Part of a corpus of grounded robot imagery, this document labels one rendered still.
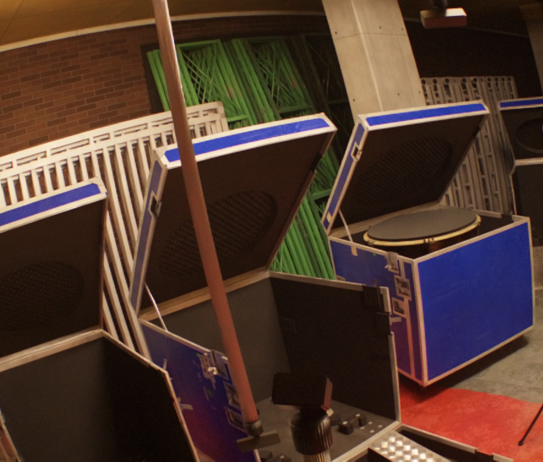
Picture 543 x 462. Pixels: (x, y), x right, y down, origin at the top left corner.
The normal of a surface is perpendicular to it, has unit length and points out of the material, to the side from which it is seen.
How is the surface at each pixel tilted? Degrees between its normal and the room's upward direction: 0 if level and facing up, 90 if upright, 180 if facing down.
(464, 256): 90
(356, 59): 90
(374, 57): 90
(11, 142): 90
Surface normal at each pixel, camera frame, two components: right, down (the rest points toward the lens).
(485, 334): 0.31, 0.12
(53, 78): 0.62, 0.03
